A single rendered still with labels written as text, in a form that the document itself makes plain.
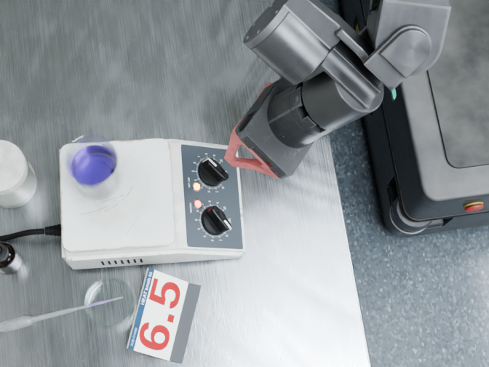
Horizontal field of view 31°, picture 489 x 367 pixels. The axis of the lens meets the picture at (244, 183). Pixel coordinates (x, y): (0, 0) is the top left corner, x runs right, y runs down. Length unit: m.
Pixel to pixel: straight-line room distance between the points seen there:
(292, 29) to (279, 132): 0.12
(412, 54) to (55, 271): 0.49
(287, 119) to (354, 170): 1.04
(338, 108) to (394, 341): 1.07
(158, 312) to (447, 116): 0.73
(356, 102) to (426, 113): 0.76
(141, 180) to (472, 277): 1.04
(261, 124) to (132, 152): 0.18
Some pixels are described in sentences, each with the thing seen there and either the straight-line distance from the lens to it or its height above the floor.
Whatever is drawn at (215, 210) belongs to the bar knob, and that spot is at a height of 0.82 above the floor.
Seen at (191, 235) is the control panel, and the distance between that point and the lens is 0.97.
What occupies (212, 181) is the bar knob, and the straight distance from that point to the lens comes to 1.00.
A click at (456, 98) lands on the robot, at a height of 0.37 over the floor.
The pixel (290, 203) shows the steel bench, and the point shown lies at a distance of 1.05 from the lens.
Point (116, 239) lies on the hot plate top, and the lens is 0.95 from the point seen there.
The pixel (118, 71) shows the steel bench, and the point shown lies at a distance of 1.10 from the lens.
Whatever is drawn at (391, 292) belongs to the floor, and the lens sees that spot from 1.83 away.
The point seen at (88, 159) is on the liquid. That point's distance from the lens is 0.93.
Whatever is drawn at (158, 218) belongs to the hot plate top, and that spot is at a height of 0.84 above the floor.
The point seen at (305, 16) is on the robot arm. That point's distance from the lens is 0.78.
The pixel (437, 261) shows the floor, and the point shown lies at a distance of 1.86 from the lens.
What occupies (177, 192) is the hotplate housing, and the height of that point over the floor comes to 0.82.
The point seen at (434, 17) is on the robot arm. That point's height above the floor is 1.09.
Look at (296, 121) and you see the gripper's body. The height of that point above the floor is 0.99.
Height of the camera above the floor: 1.76
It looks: 74 degrees down
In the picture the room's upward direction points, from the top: 11 degrees clockwise
